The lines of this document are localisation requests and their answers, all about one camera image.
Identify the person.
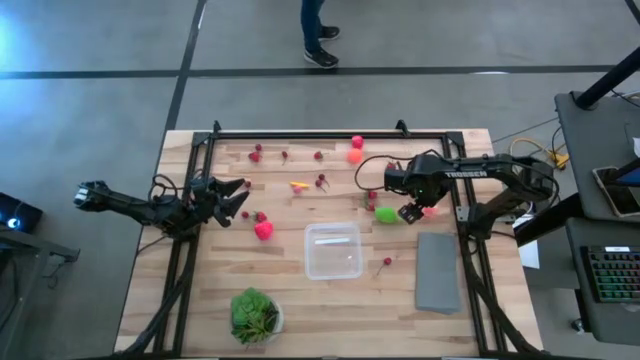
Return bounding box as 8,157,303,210
299,0,342,70

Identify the green pear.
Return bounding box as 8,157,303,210
374,206,403,225

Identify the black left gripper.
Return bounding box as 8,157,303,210
187,175,251,230

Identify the white paper sheet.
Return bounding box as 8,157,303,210
517,213,542,270

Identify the black round pole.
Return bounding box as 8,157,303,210
573,44,640,111

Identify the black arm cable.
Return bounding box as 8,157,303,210
353,152,416,194
147,173,201,204

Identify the black box with blue light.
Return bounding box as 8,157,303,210
0,192,44,234

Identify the smartphone in tan case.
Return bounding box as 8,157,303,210
592,164,640,219

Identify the clear plastic tupperware container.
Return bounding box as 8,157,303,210
303,221,365,282

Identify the backlit black keyboard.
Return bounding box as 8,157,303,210
579,244,640,305

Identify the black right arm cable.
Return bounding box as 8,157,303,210
353,152,416,194

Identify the black aluminium table frame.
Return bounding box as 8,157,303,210
115,118,545,360

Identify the large red strawberry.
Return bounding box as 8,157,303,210
253,220,275,242

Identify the grey desk top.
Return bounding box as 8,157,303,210
553,90,640,224
564,217,640,347

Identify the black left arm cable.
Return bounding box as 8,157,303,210
147,173,201,204

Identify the grey tupperware lid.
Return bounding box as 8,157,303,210
414,230,463,316

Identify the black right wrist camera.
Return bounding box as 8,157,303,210
383,167,407,195

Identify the green plant in white pot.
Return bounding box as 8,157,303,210
229,286,285,347

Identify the black diagonal desk bar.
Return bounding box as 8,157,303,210
513,192,576,249

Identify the grey metal stand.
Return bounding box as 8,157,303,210
0,223,81,360

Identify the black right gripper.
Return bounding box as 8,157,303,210
398,152,447,225

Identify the yellow cable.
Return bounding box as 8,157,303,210
508,137,571,170

